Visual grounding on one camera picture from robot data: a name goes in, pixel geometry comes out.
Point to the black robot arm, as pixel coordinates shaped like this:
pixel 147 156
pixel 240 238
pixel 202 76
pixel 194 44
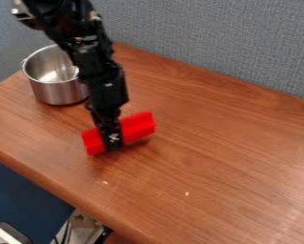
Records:
pixel 74 25

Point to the metal table leg bracket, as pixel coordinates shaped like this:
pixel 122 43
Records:
pixel 82 230

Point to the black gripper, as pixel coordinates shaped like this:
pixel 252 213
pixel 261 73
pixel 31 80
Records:
pixel 103 74

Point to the stainless steel pot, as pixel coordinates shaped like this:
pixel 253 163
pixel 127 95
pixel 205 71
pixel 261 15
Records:
pixel 54 77

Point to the red plastic block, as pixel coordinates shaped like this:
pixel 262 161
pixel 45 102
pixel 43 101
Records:
pixel 137 126

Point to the white object at corner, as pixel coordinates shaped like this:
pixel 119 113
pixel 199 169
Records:
pixel 9 235

